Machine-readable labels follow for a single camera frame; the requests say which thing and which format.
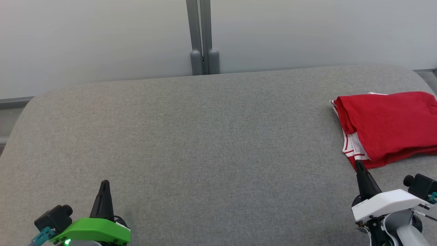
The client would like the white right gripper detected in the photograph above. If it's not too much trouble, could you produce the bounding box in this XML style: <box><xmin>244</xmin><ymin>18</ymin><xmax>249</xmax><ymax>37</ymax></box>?
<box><xmin>352</xmin><ymin>160</ymin><xmax>432</xmax><ymax>223</ymax></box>

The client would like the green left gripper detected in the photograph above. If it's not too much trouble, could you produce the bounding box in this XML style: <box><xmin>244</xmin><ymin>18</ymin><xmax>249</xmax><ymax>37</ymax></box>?
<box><xmin>50</xmin><ymin>180</ymin><xmax>131</xmax><ymax>246</ymax></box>

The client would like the red and white basketball jersey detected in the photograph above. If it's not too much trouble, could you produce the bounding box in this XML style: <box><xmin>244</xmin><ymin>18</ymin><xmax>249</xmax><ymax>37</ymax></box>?
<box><xmin>329</xmin><ymin>91</ymin><xmax>437</xmax><ymax>170</ymax></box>

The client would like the grey fabric sofa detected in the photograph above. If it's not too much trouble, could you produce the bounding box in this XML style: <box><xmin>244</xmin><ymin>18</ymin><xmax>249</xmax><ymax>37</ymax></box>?
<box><xmin>0</xmin><ymin>65</ymin><xmax>437</xmax><ymax>246</ymax></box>

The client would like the right arm teal-plug black cable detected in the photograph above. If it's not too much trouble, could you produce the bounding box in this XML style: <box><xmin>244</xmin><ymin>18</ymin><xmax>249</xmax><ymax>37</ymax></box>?
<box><xmin>415</xmin><ymin>192</ymin><xmax>437</xmax><ymax>222</ymax></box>

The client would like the arm teal-plug black cable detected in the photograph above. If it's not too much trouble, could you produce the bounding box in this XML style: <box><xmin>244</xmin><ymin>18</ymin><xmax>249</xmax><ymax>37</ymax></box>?
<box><xmin>29</xmin><ymin>226</ymin><xmax>55</xmax><ymax>246</ymax></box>
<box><xmin>415</xmin><ymin>192</ymin><xmax>437</xmax><ymax>222</ymax></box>

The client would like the left arm teal-plug black cable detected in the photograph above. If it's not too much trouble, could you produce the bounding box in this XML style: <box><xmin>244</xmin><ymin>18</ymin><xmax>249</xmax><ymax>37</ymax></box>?
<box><xmin>29</xmin><ymin>226</ymin><xmax>55</xmax><ymax>246</ymax></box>

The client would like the grey partition base rail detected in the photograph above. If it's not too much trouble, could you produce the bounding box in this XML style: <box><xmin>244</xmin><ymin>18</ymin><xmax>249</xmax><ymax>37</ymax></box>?
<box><xmin>0</xmin><ymin>96</ymin><xmax>35</xmax><ymax>110</ymax></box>

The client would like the grey partition post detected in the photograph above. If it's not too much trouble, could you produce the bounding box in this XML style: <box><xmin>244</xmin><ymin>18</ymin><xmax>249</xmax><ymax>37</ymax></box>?
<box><xmin>186</xmin><ymin>0</ymin><xmax>220</xmax><ymax>76</ymax></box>

